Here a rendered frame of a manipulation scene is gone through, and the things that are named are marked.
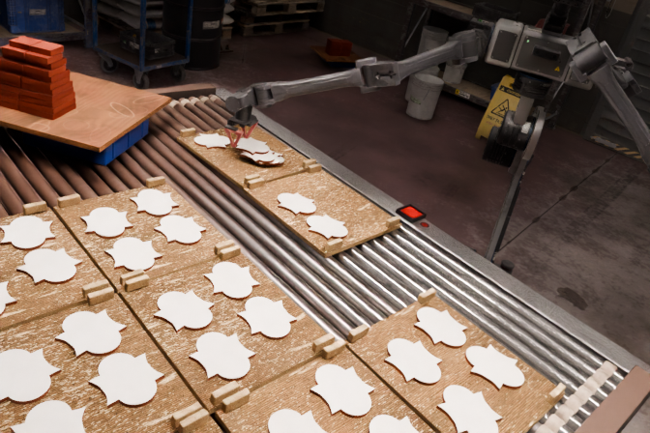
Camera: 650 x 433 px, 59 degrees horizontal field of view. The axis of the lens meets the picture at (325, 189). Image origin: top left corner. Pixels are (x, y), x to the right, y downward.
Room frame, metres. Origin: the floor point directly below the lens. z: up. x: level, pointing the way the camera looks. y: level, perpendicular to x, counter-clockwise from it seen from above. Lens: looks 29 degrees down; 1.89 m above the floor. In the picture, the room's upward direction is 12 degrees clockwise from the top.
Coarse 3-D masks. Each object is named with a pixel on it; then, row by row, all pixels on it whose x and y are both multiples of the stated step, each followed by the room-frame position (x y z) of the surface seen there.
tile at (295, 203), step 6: (282, 198) 1.61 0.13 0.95; (288, 198) 1.61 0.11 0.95; (294, 198) 1.62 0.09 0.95; (300, 198) 1.63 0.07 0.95; (306, 198) 1.64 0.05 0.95; (282, 204) 1.57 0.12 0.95; (288, 204) 1.58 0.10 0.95; (294, 204) 1.59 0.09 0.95; (300, 204) 1.59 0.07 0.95; (306, 204) 1.60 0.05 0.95; (312, 204) 1.61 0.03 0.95; (288, 210) 1.55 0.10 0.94; (294, 210) 1.55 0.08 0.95; (300, 210) 1.56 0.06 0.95; (306, 210) 1.57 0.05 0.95; (312, 210) 1.57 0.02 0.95
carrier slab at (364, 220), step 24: (264, 192) 1.64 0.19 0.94; (288, 192) 1.67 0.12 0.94; (312, 192) 1.70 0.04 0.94; (336, 192) 1.74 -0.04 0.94; (288, 216) 1.52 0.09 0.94; (336, 216) 1.58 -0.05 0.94; (360, 216) 1.61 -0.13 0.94; (384, 216) 1.64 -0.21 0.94; (312, 240) 1.42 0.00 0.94; (360, 240) 1.47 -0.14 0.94
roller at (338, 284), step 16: (176, 144) 1.88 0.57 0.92; (192, 160) 1.78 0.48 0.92; (208, 176) 1.70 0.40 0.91; (224, 192) 1.63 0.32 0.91; (240, 208) 1.56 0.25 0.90; (272, 224) 1.48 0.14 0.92; (288, 240) 1.42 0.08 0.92; (304, 256) 1.36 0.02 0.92; (320, 272) 1.31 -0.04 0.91; (336, 288) 1.26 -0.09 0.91; (352, 288) 1.26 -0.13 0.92; (352, 304) 1.21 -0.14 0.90; (368, 304) 1.20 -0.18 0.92
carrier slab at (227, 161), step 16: (240, 128) 2.10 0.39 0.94; (256, 128) 2.14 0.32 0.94; (192, 144) 1.87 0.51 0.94; (272, 144) 2.01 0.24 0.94; (208, 160) 1.78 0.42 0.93; (224, 160) 1.80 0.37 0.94; (240, 160) 1.82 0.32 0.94; (288, 160) 1.90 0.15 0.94; (224, 176) 1.71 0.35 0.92; (240, 176) 1.71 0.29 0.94; (272, 176) 1.76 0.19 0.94; (288, 176) 1.80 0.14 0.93
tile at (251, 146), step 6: (252, 138) 1.95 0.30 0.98; (240, 144) 1.87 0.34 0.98; (246, 144) 1.88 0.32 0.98; (252, 144) 1.90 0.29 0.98; (258, 144) 1.91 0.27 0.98; (264, 144) 1.92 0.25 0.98; (240, 150) 1.85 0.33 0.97; (246, 150) 1.84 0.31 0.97; (252, 150) 1.85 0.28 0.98; (258, 150) 1.86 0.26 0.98; (264, 150) 1.87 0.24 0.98
